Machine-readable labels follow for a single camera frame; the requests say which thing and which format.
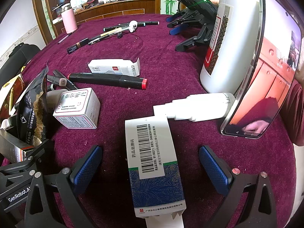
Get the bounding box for white liquor bottle red label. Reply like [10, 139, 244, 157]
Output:
[199, 0, 266, 93]

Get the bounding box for black pen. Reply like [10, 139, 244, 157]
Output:
[88, 34, 112, 45]

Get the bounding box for black leather sofa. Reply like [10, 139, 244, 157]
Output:
[0, 43, 41, 76]

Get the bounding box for black marker pink cap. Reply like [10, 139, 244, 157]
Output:
[118, 21, 159, 28]

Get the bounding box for wooden cabinet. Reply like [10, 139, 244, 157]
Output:
[51, 0, 157, 40]

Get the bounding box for pink thermos bottle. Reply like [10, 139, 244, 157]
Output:
[61, 3, 78, 34]

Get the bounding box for black marker grey cap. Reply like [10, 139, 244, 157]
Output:
[53, 70, 77, 87]

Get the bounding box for grey pen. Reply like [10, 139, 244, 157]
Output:
[58, 33, 72, 44]

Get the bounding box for red gold packet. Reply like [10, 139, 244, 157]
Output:
[0, 74, 25, 121]

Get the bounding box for white staple box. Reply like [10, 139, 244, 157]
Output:
[87, 57, 141, 77]

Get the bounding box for blue white medicine box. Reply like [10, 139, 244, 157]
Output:
[125, 104, 188, 228]

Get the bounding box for black snack packet gold print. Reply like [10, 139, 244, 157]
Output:
[15, 66, 49, 148]

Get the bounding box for white spray bottle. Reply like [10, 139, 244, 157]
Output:
[166, 93, 236, 122]

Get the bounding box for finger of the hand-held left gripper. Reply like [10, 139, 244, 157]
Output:
[0, 139, 49, 173]

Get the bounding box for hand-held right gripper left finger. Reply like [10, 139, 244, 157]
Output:
[24, 146, 102, 228]

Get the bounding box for black smartphone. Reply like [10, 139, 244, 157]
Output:
[220, 0, 302, 139]

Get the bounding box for black marker blue cap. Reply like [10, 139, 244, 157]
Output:
[103, 24, 133, 32]

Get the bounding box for small white medicine box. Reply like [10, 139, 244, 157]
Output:
[52, 87, 101, 129]

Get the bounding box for yellow pen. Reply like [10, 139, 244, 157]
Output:
[100, 27, 131, 38]

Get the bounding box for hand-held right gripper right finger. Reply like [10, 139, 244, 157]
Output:
[199, 146, 278, 228]

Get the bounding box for black marker red caps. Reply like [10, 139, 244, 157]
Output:
[68, 73, 148, 90]

